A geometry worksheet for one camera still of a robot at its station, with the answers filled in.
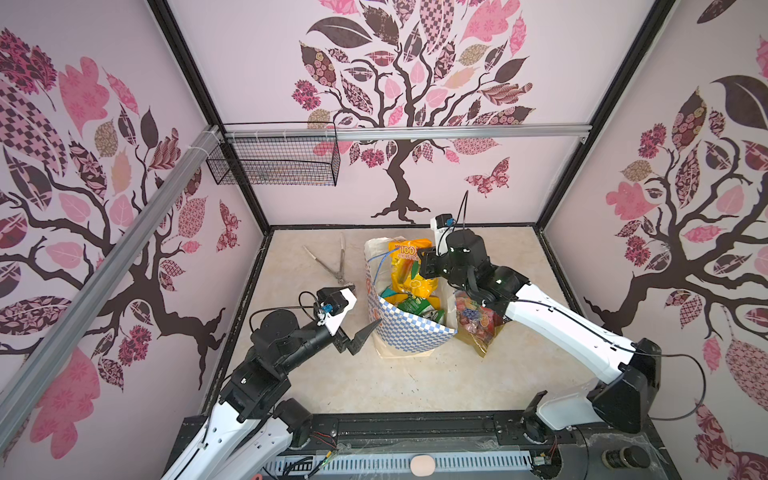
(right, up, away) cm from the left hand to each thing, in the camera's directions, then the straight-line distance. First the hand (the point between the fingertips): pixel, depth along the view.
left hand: (365, 307), depth 63 cm
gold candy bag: (+31, -9, +22) cm, 39 cm away
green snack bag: (+15, -5, +23) cm, 28 cm away
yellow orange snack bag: (+10, +7, +14) cm, 18 cm away
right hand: (+13, +14, +10) cm, 21 cm away
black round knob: (+57, -33, 0) cm, 66 cm away
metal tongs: (-13, +4, +40) cm, 43 cm away
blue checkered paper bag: (+9, -8, +10) cm, 16 cm away
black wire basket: (-43, +50, +59) cm, 88 cm away
